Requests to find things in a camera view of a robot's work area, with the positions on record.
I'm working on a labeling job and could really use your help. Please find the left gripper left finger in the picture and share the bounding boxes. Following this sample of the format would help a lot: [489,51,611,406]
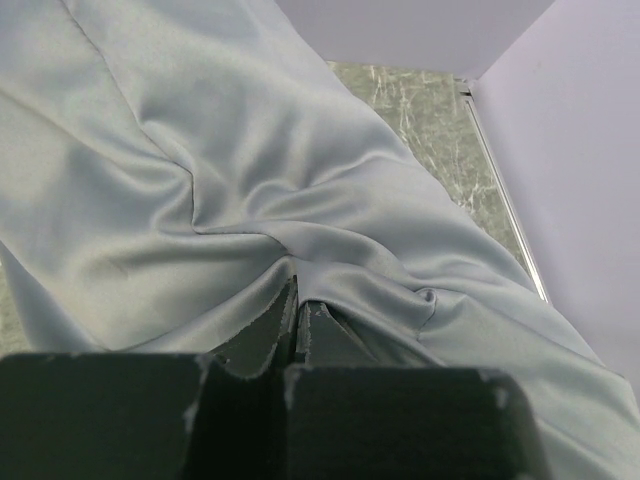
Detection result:
[1,280,298,479]

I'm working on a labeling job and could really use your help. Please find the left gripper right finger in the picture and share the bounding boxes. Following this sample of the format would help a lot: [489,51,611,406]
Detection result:
[284,302,550,479]

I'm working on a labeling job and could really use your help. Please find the grey pillowcase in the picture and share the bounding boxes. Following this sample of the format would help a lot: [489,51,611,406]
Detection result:
[1,1,639,479]

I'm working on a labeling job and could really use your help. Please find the aluminium right side rail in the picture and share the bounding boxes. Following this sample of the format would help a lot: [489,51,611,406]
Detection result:
[454,77,551,304]

